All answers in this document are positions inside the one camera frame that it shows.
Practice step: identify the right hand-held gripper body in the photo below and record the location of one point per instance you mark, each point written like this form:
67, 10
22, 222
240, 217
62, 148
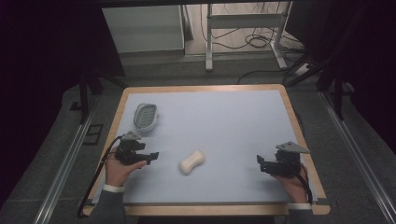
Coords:
287, 163

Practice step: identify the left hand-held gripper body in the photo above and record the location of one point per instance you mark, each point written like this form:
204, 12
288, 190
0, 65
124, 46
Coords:
128, 152

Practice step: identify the person's left hand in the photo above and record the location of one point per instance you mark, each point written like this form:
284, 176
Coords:
116, 172

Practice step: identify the person's right hand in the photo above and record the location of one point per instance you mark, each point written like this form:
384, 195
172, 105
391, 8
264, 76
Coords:
295, 189

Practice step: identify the white oval soap dish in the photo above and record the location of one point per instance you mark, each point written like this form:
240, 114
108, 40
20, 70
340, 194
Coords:
145, 116

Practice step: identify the white soap bar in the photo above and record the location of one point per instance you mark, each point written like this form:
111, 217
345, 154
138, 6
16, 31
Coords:
191, 162

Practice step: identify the pale blue table mat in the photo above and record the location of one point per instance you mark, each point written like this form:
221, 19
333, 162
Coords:
224, 124

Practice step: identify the black metal stand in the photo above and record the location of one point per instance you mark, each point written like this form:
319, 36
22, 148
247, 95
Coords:
337, 93
84, 99

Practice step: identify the white power strip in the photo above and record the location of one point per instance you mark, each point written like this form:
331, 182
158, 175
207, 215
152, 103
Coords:
302, 69

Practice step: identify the white cabinet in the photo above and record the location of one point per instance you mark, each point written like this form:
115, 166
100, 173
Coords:
146, 28

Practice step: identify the black floor bracket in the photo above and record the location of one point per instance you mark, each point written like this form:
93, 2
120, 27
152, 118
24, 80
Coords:
92, 134

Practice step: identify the aluminium floor rail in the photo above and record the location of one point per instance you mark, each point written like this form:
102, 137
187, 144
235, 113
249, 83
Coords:
63, 168
358, 149

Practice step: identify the white metal desk frame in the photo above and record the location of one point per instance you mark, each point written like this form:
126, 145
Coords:
246, 21

